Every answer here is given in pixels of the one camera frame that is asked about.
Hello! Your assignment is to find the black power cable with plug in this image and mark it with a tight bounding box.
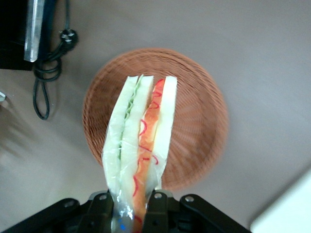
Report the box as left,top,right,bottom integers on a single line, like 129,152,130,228
32,0,80,121

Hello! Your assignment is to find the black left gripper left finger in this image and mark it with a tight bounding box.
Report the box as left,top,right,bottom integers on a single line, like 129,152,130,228
81,191,115,233

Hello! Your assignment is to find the triangle sandwich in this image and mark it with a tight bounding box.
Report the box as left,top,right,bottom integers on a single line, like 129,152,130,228
101,74,178,233

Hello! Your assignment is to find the brown round wicker basket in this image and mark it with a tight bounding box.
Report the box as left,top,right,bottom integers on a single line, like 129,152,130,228
82,47,229,192

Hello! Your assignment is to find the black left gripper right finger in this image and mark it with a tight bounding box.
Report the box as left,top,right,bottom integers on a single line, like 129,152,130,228
141,190,181,233

